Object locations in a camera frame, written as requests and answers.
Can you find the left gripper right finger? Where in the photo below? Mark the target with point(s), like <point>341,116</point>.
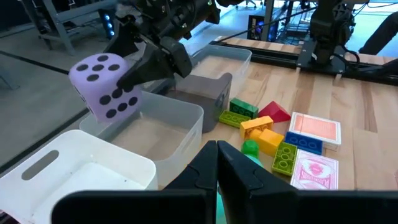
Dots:
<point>264,202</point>

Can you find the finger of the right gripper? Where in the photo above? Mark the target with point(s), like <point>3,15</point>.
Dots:
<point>127,37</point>
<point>161,62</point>

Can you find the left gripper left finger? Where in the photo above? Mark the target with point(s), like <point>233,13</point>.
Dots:
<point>186,199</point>

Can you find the green two-stud block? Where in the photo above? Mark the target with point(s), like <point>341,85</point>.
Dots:
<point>250,147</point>

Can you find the pink white card pack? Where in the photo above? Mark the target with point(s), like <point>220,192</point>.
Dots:
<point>314,171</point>

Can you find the purple foam die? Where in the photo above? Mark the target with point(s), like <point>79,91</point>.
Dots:
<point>99,90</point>

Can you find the yellow single-stud block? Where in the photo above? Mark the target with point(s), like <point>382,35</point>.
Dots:
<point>269,141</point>

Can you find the blue toy brick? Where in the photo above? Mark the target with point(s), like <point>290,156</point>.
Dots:
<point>303,143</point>

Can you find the yellow toy brick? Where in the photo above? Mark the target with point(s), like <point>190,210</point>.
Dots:
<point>256,124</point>

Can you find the red wedge block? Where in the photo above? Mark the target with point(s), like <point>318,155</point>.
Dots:
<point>273,112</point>

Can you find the dark green toy brick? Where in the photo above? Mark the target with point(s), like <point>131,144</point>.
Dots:
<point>244,108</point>

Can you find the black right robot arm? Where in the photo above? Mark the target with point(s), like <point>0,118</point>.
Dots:
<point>329,31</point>

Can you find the computer tower blue lights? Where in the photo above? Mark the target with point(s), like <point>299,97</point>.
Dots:
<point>107,25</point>

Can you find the lime green toy brick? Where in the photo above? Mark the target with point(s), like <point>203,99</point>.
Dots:
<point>284,158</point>
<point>233,119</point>

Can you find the clear plastic bin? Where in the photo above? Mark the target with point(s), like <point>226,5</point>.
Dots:
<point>224,59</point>
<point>161,137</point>

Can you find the dark grey plastic bin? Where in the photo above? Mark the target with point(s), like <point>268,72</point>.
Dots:
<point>214,102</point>

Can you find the grey metal shelf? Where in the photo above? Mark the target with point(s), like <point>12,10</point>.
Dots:
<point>59,28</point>

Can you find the black computer case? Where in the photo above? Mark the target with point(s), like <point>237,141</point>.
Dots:
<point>258,28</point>

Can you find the white plastic bin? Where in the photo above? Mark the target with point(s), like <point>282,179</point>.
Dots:
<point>77,174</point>

